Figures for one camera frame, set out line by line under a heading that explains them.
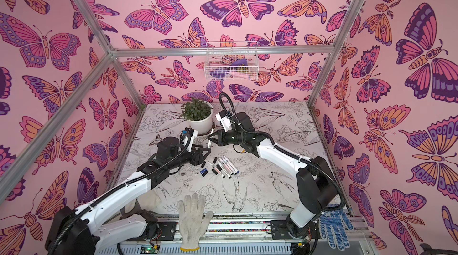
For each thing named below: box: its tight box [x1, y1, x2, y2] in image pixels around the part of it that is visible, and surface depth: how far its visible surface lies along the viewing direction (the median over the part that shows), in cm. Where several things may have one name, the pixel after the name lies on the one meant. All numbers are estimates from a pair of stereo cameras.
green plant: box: [178, 98, 214, 121], surface depth 97 cm
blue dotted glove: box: [319, 209, 354, 251], surface depth 74 cm
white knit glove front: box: [178, 193, 214, 251], surface depth 78 cm
